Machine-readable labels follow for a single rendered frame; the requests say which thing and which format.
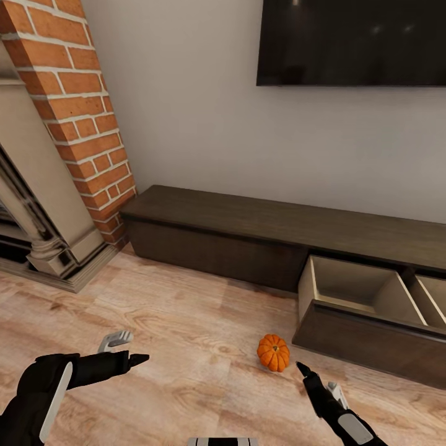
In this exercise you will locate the cabinet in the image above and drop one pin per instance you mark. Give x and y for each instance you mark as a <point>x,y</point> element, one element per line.
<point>372,288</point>

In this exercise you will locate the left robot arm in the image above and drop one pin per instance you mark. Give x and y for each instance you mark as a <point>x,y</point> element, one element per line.
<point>28,418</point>

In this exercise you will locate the wall mounted tv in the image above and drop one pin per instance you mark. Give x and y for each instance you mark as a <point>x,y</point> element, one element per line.
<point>352,43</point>

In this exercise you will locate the pumpkin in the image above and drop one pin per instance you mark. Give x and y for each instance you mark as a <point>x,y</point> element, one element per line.
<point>273,353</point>

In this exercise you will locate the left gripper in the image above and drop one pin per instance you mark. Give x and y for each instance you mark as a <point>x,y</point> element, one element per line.
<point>110,364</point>

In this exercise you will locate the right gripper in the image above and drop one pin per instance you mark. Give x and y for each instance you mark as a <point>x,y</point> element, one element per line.
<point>318,394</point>

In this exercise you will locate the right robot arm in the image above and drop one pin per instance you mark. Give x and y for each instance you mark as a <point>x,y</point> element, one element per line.
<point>330,404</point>

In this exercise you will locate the wood fireplace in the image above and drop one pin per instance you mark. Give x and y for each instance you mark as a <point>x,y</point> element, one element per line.
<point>46,232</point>

